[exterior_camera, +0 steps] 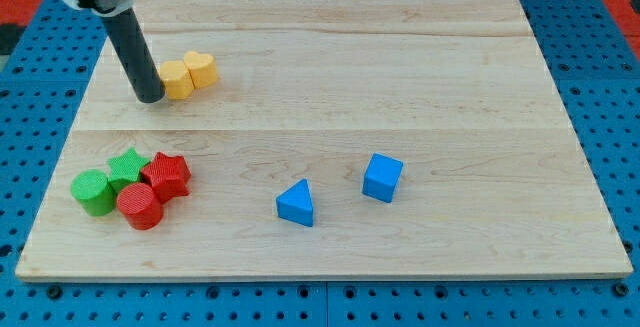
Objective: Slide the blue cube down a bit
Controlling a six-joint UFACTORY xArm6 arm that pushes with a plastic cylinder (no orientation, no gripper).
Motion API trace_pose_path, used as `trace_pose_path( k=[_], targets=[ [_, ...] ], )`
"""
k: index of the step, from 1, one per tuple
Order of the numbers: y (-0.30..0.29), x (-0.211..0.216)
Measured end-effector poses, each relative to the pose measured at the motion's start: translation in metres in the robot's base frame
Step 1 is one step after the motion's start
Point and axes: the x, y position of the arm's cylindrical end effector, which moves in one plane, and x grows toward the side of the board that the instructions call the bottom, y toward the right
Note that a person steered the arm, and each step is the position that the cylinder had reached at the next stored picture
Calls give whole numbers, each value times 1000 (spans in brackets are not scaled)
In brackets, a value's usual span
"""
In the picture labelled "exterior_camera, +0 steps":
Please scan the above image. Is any red cylinder block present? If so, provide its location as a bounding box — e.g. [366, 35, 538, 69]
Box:
[116, 182, 164, 230]

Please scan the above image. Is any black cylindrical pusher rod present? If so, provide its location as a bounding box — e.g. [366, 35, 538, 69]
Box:
[101, 8, 165, 104]

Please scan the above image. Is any green star block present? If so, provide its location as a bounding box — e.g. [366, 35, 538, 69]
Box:
[107, 147, 151, 193]

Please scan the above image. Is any light wooden board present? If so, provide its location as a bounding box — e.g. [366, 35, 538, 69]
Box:
[16, 0, 633, 283]

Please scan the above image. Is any red star block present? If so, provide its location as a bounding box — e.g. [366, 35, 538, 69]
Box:
[141, 152, 191, 203]

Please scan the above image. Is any yellow hexagon block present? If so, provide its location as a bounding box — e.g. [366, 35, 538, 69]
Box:
[159, 60, 194, 100]

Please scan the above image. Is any green cylinder block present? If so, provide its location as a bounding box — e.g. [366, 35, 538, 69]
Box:
[70, 169, 116, 217]

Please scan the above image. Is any blue cube block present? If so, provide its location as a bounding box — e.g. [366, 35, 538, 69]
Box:
[362, 153, 404, 203]

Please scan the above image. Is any yellow heart block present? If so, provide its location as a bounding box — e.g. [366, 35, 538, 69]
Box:
[183, 51, 219, 89]

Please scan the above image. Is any blue triangle block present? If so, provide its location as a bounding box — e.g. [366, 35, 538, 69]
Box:
[276, 179, 314, 227]

